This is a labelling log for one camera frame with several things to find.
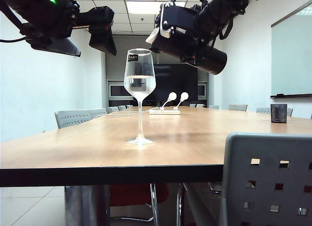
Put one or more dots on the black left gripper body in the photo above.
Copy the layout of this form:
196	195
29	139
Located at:
56	18

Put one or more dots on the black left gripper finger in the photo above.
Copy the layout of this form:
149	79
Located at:
58	46
102	33

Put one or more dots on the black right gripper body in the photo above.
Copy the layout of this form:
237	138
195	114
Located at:
217	16

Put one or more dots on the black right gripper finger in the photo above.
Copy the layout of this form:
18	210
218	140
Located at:
186	19

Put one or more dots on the black thermos cup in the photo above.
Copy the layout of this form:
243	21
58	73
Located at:
207	56

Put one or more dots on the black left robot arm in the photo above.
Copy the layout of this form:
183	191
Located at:
22	1

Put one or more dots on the clear stemmed wine glass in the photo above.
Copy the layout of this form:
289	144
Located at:
139	94

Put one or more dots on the ceiling light panel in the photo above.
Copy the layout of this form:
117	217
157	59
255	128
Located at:
136	8

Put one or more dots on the black television screen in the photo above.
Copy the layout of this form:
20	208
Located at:
175	82

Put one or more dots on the white power strip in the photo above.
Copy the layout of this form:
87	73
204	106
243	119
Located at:
164	112

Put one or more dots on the whiteboard marker tray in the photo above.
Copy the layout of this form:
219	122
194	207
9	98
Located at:
292	95

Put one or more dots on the dark square pen holder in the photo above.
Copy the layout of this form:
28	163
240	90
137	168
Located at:
278	113

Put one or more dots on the large grey perforated chair back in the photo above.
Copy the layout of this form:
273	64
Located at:
268	148

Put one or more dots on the grey metal table leg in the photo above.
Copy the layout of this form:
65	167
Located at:
85	206

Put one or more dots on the red chair with chrome legs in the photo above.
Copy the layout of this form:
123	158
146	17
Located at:
136	194

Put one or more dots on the grey wall cabinet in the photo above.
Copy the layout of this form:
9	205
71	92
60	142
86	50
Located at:
117	90

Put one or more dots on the wall whiteboard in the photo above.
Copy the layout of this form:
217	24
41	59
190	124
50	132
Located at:
292	52

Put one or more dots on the chrome frame chair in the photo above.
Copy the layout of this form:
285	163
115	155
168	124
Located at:
180	204

